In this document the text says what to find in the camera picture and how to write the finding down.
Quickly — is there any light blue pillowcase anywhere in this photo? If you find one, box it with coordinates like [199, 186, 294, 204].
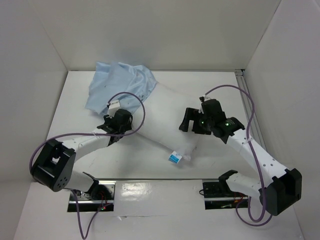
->
[85, 62, 158, 116]

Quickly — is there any white pillow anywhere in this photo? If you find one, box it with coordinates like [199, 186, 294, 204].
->
[132, 83, 200, 161]

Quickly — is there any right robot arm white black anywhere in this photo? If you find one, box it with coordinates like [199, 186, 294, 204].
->
[179, 99, 302, 216]

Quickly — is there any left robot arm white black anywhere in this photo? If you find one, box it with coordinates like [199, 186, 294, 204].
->
[30, 109, 133, 200]

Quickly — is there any blue white pillow label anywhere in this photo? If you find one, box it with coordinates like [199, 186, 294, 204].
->
[168, 151, 183, 164]

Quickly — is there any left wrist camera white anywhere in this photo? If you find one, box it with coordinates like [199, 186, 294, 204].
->
[107, 100, 121, 117]

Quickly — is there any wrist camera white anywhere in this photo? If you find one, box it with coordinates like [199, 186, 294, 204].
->
[199, 95, 211, 103]
[107, 100, 121, 117]

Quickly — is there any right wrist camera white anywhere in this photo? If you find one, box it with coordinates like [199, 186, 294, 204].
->
[199, 95, 211, 103]

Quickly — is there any aluminium rail frame right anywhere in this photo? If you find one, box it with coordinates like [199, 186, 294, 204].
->
[235, 69, 266, 150]

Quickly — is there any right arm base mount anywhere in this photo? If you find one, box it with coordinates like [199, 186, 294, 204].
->
[198, 180, 248, 210]

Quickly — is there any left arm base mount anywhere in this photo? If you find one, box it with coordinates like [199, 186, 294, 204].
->
[67, 179, 116, 213]

